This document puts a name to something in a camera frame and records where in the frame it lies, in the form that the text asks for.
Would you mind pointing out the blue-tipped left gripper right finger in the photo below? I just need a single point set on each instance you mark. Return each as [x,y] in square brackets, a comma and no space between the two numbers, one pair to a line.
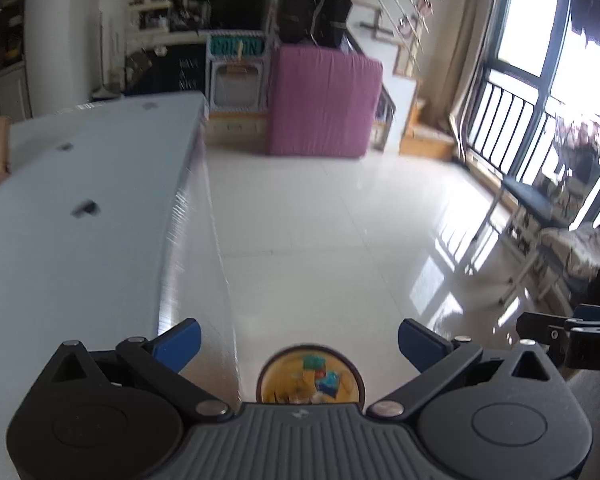
[442,364]

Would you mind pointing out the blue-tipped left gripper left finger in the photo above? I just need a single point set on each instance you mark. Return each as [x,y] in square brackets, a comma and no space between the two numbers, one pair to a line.
[156,364]

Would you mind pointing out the teal blue snack wrapper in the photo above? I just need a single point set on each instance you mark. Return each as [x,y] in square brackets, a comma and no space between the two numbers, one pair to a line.
[327,383]

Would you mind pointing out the folding chair with cushion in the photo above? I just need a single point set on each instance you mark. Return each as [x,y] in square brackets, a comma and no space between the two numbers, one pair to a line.
[573,255]

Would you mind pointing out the yellow wastebasket dark rim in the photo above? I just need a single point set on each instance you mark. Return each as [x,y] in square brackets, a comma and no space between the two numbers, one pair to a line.
[283,380]

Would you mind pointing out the teal torn wrapper piece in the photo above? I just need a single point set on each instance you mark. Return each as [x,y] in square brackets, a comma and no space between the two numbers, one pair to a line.
[314,362]

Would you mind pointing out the white table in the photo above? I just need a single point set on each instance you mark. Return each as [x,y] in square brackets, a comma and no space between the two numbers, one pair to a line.
[84,219]

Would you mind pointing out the pink upright mattress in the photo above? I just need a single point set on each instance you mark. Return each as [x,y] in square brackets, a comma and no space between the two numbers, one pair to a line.
[322,102]

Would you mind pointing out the black chalkboard sign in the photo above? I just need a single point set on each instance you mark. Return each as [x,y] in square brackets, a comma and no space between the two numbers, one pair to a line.
[166,69]

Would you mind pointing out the white pet cage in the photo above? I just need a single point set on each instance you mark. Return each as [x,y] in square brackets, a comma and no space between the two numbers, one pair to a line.
[237,61]

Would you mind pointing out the wooden staircase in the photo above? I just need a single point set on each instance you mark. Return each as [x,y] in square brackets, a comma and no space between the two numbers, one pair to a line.
[425,77]

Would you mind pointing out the beige curtain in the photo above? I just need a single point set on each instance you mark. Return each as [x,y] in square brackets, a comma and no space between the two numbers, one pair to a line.
[467,54]

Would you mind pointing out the black vest on hanger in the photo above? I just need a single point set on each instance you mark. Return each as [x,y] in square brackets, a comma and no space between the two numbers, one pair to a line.
[318,22]

